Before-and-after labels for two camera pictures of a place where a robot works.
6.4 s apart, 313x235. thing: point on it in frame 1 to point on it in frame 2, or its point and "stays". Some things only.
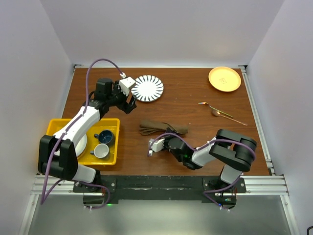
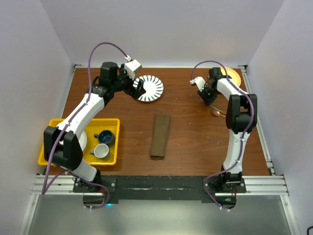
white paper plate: [81, 146] stays
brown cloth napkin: [148, 127] to [160, 136]
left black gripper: [125, 107] to [136, 93]
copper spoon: [216, 113] stays
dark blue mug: [105, 136] stays
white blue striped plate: [147, 88] stays
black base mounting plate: [215, 192] stays
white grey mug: [100, 151] stays
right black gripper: [167, 138] to [208, 101]
